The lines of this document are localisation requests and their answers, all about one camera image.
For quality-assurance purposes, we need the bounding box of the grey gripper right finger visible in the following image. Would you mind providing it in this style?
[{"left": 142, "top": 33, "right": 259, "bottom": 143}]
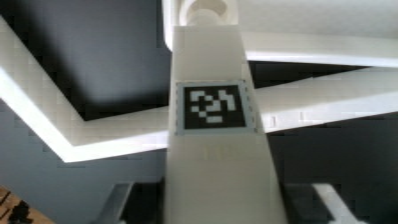
[{"left": 312, "top": 183, "right": 367, "bottom": 224}]

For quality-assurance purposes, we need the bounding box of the white desk leg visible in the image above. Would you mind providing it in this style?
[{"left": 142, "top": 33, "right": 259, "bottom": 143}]
[{"left": 159, "top": 8, "right": 291, "bottom": 224}]

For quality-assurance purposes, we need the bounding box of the white front fence bar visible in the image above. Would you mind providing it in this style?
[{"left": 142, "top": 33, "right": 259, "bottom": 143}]
[{"left": 56, "top": 67, "right": 398, "bottom": 162}]

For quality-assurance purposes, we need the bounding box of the white desk top tray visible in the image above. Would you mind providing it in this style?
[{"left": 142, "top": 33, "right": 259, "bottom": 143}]
[{"left": 159, "top": 0, "right": 398, "bottom": 68}]

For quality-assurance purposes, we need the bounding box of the white left fence block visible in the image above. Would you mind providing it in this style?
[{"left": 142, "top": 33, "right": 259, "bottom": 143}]
[{"left": 0, "top": 16, "right": 88, "bottom": 163}]

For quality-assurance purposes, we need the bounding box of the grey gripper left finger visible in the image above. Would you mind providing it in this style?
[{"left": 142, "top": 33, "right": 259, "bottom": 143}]
[{"left": 90, "top": 183, "right": 133, "bottom": 224}]

